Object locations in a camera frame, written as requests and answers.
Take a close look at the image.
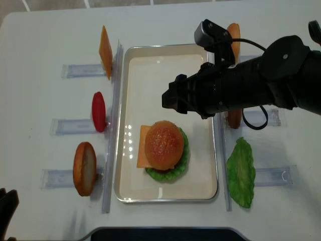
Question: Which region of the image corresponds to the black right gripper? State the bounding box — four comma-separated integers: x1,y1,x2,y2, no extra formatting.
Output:
162,62,227,119

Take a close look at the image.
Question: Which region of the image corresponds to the sesame top bun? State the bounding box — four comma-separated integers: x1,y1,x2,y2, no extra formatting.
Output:
144,120,184,171

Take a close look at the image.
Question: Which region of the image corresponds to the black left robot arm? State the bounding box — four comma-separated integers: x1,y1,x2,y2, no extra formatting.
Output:
1,188,19,240

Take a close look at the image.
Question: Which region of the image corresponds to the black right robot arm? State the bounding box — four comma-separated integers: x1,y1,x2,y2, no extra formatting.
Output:
162,20,320,118

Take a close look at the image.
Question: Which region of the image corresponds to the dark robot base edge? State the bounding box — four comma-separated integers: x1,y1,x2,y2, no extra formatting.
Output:
83,227,248,240

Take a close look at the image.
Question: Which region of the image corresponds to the upright brown meat patty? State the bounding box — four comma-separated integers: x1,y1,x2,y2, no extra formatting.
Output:
228,109,243,129

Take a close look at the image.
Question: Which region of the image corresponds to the flat orange cheese slice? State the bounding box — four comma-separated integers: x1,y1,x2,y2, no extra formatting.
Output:
136,125,175,170

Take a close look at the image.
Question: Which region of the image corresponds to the brown meat patty on burger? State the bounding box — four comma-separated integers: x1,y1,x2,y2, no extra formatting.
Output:
153,169,171,174

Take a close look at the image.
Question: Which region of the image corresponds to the red tomato slice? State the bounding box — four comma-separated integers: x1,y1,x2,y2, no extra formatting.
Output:
92,91,106,133

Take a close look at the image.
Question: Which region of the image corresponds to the green lettuce on burger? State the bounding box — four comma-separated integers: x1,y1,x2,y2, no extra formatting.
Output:
145,128,190,182

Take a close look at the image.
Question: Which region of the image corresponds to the upright orange cheese slice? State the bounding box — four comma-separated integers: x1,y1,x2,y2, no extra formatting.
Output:
99,25,113,80

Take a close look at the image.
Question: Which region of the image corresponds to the loose green lettuce leaf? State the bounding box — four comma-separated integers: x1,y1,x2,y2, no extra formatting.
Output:
226,137,256,208

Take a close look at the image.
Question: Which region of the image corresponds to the clear holder for cheese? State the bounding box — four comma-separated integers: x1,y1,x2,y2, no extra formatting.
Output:
61,64,106,78

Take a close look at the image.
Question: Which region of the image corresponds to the clear holder for tomato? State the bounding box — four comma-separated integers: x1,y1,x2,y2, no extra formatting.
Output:
50,119,99,136

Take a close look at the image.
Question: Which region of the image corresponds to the clear holder for lettuce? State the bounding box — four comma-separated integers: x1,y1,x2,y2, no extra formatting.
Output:
254,165,297,187

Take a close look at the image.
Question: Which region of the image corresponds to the white metal tray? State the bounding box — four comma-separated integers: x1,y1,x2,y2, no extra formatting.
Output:
114,44,218,203

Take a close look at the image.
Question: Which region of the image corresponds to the clear holder for patty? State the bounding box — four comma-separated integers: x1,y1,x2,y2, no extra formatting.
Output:
222,108,281,128

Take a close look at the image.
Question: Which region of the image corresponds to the upright bun half right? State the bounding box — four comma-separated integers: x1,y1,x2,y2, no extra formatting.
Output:
227,23,240,64

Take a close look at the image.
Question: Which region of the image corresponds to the upright bun bottom left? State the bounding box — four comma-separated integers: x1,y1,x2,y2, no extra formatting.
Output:
73,142,97,196

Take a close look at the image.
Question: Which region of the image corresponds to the clear holder for left bun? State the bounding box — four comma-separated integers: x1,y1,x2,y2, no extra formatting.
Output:
40,168,105,189

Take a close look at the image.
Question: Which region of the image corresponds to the clear right long rail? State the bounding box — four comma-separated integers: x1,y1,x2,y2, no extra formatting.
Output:
212,112,232,212

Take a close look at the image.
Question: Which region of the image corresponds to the clear long rail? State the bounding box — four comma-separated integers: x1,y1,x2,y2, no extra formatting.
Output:
102,42,123,214
212,112,232,212

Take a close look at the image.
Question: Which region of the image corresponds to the clear left long rail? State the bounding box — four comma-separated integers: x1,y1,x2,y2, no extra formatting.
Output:
102,42,123,214

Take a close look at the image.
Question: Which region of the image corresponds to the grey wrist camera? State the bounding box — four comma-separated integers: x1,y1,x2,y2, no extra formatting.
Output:
194,19,232,53

